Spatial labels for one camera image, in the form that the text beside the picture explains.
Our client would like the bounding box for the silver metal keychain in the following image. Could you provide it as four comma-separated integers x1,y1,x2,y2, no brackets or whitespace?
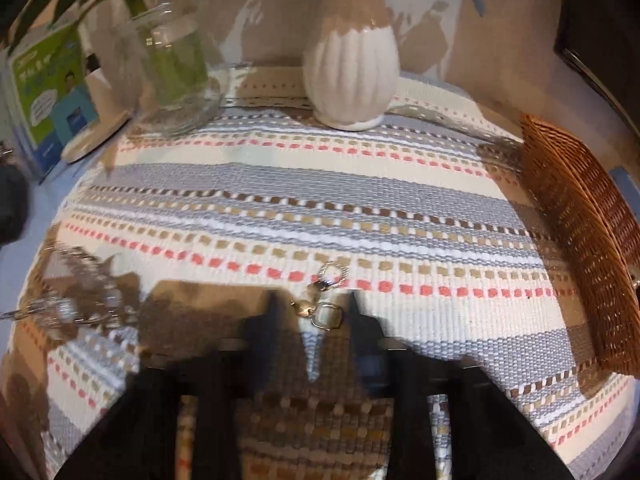
290,260,349,332

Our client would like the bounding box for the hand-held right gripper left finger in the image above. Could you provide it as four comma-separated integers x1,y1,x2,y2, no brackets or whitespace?
52,291,301,480

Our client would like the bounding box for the green leafy plant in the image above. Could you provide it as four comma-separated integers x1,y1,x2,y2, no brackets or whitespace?
0,0,208,106

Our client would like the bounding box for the clear glass vase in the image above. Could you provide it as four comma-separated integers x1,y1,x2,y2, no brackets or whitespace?
97,2,223,137

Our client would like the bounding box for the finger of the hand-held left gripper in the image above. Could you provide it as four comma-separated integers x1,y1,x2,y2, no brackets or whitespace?
0,152,29,247

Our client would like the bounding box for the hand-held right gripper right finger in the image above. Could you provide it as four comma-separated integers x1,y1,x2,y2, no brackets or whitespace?
345,291,576,480

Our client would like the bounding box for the white round plate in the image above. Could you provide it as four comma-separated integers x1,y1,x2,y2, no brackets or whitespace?
60,110,134,164

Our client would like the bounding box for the white ribbed ceramic vase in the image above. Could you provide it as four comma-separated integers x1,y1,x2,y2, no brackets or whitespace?
302,0,401,131

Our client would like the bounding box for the black flat screen television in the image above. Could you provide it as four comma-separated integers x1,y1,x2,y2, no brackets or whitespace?
552,0,640,130

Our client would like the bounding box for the green and blue printed box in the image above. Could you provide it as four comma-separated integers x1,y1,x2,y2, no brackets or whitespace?
5,22,101,184

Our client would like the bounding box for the brown wicker basket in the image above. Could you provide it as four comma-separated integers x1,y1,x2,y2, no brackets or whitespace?
519,112,640,378

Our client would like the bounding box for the striped woven table mat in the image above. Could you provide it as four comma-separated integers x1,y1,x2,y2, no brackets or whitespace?
0,62,633,480

